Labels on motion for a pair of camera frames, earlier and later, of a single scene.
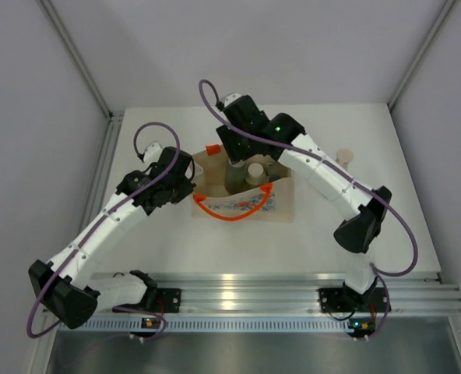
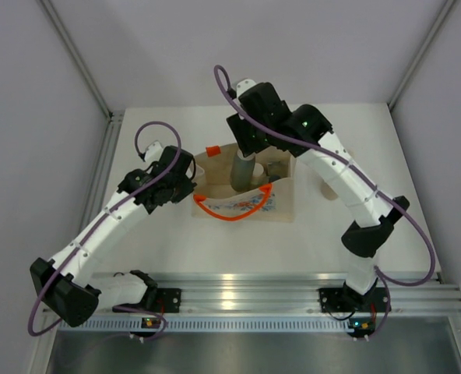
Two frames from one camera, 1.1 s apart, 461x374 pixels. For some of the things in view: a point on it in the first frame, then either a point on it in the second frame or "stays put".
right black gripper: [226, 135] -> [237, 124]
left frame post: [51, 12] stays put
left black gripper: [187, 188] stays put
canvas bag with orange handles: [270, 202] stays put
